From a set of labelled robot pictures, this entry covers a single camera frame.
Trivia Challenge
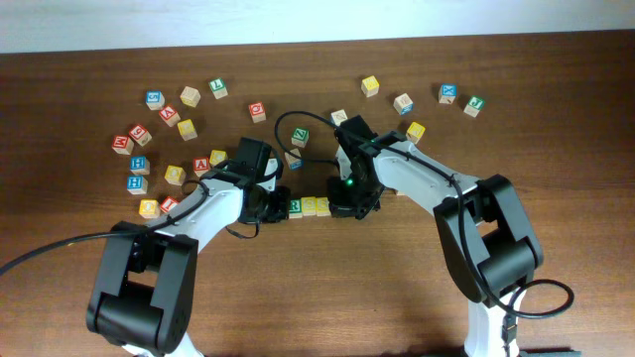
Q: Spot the yellow S block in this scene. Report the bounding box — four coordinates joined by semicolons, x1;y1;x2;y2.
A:
301;196;317;216
316;197;331;216

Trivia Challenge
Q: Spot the green R block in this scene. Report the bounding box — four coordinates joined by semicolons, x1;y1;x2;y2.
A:
289;199;304;219

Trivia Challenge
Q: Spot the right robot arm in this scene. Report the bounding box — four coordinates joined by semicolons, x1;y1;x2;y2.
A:
327;116;574;356

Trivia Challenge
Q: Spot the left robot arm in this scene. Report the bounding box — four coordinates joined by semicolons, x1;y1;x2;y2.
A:
86;138;290;356

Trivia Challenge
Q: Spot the yellow block near A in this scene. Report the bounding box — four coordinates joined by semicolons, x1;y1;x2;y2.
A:
209;150;228;167

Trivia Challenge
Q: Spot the wood block blue side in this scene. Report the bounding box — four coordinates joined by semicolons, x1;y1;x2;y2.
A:
285;149;303;171

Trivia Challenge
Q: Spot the red A block lower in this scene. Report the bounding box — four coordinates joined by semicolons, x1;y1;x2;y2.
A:
192;157;211;178

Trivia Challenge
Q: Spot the red a block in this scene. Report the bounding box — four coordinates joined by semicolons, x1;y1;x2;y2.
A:
192;157;211;178
159;105;181;127

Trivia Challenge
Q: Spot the green Z block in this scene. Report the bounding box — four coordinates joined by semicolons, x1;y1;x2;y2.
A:
292;127;310;148

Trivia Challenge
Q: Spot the red Q block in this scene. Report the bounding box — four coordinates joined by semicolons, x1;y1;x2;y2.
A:
248;102;266;123

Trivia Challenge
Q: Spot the yellow block upper left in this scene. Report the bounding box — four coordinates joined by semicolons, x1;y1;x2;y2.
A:
178;119;197;141

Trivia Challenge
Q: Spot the yellow block mid left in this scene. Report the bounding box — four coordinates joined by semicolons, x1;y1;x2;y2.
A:
164;165;187;186

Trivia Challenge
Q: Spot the plain white wood block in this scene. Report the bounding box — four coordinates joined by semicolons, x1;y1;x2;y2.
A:
330;109;348;126

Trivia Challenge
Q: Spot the green L block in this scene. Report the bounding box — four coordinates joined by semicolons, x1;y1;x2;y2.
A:
209;77;228;99

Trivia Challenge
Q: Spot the red I block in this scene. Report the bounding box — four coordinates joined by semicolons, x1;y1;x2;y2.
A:
160;196;179;213

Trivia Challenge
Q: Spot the plain wood yellow-side block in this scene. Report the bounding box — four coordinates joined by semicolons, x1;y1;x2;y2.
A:
180;86;201;108

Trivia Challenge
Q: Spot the wood block blue-side right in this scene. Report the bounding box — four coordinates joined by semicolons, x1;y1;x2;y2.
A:
393;93;414;115

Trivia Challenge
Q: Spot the red A block upper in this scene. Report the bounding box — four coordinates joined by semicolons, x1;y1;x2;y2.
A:
159;105;181;127

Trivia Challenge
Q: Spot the yellow block top right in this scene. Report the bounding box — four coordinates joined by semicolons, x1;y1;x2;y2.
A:
361;75;380;97

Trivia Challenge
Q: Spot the yellow block bottom left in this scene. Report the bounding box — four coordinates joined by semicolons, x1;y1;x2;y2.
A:
138;199;161;219

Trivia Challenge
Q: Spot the blue H block upper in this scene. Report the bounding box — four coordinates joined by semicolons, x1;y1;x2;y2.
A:
130;156;150;176

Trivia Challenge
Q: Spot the blue h block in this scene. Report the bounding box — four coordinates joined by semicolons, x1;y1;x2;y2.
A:
126;176;148;195
130;156;150;176

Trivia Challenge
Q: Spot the blue H block lower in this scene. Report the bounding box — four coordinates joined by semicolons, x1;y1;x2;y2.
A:
126;176;148;195

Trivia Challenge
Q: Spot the red 9 block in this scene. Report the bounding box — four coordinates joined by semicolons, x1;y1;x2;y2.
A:
129;124;152;147

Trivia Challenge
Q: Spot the blue S block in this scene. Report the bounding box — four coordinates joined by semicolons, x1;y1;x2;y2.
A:
145;90;166;111

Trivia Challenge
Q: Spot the red M block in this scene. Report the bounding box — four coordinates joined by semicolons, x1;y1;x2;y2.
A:
111;135;134;155

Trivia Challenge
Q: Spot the blue X block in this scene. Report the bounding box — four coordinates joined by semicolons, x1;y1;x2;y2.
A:
439;83;457;104

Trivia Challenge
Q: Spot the green J block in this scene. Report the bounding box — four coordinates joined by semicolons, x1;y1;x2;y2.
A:
463;95;485;118

